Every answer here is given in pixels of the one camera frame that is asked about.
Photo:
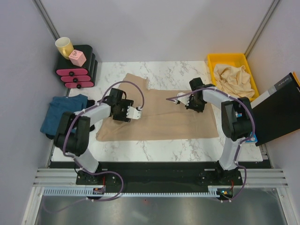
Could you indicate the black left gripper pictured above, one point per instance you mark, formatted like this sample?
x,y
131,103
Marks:
x,y
123,117

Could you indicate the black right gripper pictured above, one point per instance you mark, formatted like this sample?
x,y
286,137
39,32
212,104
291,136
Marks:
x,y
200,109

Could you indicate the tan beige t shirt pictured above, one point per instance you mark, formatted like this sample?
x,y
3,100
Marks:
x,y
161,119

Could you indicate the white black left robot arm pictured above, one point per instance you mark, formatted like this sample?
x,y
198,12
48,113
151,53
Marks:
x,y
73,132

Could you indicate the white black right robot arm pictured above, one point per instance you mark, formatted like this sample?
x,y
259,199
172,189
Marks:
x,y
236,118

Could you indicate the blue white booklet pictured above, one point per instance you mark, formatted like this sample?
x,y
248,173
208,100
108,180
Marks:
x,y
253,138

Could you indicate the cream yellow t shirt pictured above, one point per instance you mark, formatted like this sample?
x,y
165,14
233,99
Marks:
x,y
234,81

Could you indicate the black pink drawer unit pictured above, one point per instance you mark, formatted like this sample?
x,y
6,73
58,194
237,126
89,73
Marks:
x,y
75,77

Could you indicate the yellow plastic bin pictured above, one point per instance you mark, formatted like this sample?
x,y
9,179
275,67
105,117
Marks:
x,y
232,59

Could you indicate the pink cube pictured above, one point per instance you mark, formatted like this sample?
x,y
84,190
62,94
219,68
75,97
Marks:
x,y
77,58

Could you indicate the black clip file binder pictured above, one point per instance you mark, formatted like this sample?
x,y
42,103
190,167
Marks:
x,y
277,110

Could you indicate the yellow mug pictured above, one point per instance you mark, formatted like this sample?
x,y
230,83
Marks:
x,y
64,46

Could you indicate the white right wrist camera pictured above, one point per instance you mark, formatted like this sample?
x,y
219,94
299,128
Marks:
x,y
180,98

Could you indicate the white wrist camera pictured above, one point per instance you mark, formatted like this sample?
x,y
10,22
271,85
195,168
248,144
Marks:
x,y
133,113
180,98

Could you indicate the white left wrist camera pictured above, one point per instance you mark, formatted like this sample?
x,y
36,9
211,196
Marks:
x,y
133,113

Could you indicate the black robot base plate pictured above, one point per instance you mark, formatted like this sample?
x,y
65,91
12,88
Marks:
x,y
114,167

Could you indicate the white slotted cable duct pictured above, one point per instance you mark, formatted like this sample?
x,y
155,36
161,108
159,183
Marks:
x,y
99,191

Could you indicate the aluminium frame rail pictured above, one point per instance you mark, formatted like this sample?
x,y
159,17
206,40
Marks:
x,y
251,178

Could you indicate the right aluminium corner post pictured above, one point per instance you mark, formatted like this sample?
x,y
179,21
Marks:
x,y
263,24

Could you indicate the aluminium corner post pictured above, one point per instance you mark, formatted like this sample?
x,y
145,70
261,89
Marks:
x,y
263,24
46,18

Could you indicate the left aluminium corner post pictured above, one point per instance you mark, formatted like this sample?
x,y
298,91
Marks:
x,y
46,18

